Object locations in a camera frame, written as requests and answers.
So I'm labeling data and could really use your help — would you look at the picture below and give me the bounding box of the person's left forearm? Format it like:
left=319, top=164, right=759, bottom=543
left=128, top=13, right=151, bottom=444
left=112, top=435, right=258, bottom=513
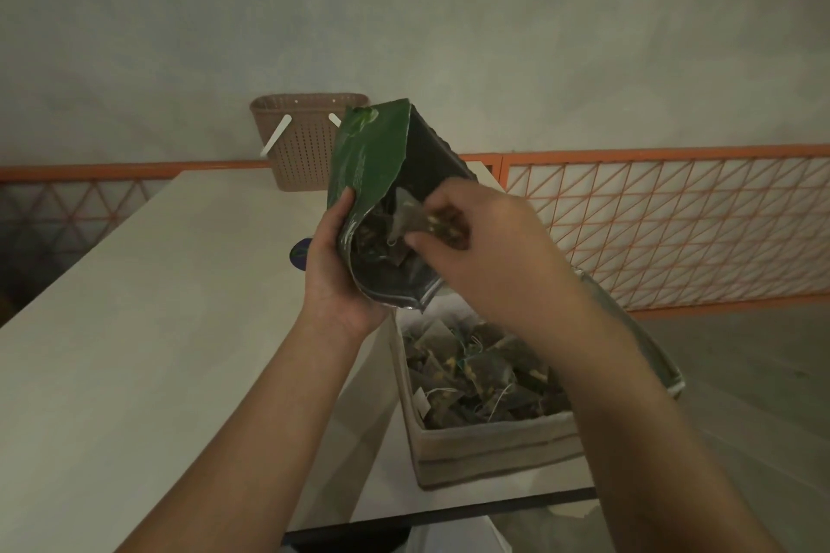
left=116, top=309, right=377, bottom=553

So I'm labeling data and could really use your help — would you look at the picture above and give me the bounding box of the person's right hand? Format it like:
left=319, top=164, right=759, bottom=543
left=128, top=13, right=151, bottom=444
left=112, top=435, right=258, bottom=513
left=405, top=177, right=584, bottom=354

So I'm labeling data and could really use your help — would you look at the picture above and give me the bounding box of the black table base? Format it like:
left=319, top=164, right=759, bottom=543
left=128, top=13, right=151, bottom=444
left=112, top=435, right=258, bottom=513
left=282, top=526, right=413, bottom=553

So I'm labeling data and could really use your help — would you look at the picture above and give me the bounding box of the beige paper box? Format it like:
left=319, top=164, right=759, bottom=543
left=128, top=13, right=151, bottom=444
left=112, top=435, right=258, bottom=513
left=392, top=267, right=686, bottom=491

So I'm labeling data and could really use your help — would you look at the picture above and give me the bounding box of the brown plastic basket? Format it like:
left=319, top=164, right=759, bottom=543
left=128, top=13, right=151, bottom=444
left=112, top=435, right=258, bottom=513
left=249, top=93, right=371, bottom=193

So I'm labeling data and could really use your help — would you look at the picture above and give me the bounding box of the green foil pouch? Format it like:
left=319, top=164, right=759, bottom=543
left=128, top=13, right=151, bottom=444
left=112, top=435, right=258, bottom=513
left=326, top=99, right=482, bottom=314

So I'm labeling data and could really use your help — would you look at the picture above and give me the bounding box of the orange mesh fence panel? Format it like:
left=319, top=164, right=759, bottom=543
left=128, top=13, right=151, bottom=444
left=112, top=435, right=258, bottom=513
left=0, top=154, right=506, bottom=314
left=499, top=143, right=830, bottom=321

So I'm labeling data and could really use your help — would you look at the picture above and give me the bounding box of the person's left hand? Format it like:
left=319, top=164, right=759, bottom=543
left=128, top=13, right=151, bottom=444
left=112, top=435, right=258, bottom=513
left=301, top=186, right=393, bottom=341

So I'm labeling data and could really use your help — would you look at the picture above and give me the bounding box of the person's right forearm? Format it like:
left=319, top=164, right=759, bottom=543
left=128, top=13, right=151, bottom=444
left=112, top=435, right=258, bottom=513
left=547, top=296, right=786, bottom=553

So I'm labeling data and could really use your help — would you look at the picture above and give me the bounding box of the pyramid tea bag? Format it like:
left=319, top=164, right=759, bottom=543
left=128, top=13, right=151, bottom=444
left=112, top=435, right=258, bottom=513
left=387, top=186, right=471, bottom=252

